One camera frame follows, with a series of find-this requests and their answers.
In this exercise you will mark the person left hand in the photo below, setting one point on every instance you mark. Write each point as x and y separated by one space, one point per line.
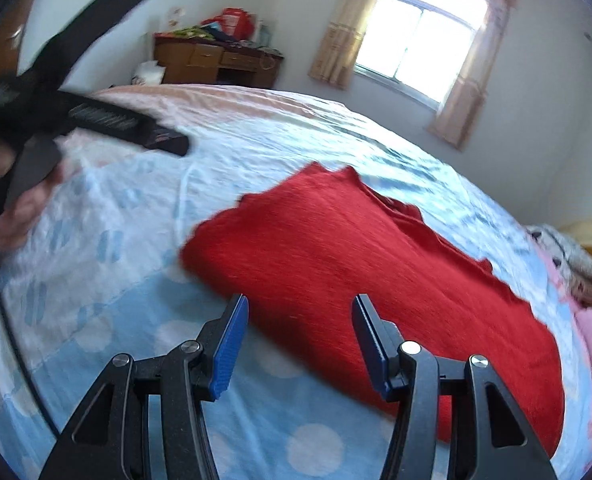
20 217

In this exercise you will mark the white paper bag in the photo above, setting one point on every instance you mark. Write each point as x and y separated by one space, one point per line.
148 73

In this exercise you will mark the grey white patterned pillow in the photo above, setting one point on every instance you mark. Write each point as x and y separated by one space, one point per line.
572 261

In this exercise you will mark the red knitted sweater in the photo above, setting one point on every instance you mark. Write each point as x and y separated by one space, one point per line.
301 251

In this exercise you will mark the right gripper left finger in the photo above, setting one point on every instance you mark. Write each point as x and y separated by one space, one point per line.
107 435

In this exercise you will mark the brown wooden desk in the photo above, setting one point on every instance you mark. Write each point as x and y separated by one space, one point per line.
201 61

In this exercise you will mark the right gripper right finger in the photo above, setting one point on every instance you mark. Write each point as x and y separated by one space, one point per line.
491 437

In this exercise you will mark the right beige curtain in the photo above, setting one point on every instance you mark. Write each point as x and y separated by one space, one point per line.
459 111

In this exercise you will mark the far window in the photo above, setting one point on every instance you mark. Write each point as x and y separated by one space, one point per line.
419 46

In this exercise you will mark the red gift bag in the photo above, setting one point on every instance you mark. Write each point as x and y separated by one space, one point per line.
234 22

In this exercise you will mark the left beige curtain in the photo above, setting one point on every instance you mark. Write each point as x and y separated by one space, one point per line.
339 48

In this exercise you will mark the beige curtain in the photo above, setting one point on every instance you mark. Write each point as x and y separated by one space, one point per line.
459 111
339 48

